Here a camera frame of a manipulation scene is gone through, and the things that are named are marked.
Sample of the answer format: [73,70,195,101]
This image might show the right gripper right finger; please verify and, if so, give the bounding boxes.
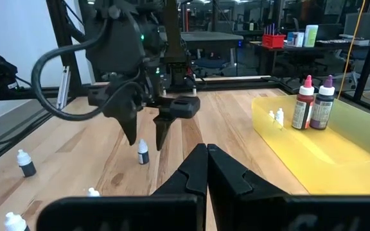
[207,144,370,231]

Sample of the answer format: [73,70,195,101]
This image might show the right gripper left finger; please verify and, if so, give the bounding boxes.
[37,143,209,231]

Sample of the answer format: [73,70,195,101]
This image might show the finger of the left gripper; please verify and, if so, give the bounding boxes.
[116,112,138,146]
[152,117,176,151]

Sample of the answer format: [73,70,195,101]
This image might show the red small dropper bottle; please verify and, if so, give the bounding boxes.
[274,107,285,128]

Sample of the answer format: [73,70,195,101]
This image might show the purple small dropper bottle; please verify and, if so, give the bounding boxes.
[16,149,37,178]

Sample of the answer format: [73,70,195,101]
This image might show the large pink-capped colouring bottle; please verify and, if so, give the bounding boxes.
[291,74,315,131]

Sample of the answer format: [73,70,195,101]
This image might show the large purple-capped colouring bottle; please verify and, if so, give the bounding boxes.
[309,74,336,131]

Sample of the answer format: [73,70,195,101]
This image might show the dark green small dropper bottle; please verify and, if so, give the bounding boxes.
[4,211,31,231]

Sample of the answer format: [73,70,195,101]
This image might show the silver aluminium bar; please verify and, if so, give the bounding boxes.
[56,65,72,110]

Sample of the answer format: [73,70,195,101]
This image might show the yellow translucent plastic bin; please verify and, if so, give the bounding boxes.
[251,94,370,196]

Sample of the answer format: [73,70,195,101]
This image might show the dark grey table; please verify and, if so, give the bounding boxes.
[181,31,244,78]

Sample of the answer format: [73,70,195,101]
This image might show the red pen box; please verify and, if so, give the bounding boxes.
[261,22,286,49]

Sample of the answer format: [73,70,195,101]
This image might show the white cardboard box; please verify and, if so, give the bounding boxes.
[286,31,305,48]

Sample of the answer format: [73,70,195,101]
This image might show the white wipes canister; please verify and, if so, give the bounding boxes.
[303,24,319,48]

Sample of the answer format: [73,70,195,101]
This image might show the black office desk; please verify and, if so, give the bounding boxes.
[249,40,370,113]

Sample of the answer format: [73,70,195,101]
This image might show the grey office chair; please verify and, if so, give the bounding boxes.
[342,12,370,42]

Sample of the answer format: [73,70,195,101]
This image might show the black rig frame post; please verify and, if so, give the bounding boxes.
[46,0,83,97]

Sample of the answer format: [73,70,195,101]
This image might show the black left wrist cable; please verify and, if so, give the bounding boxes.
[31,19,141,122]

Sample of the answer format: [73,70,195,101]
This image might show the black aluminium table frame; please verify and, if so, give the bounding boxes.
[0,75,370,173]

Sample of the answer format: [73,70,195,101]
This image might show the yellow extension cable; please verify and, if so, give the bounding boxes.
[337,0,370,107]

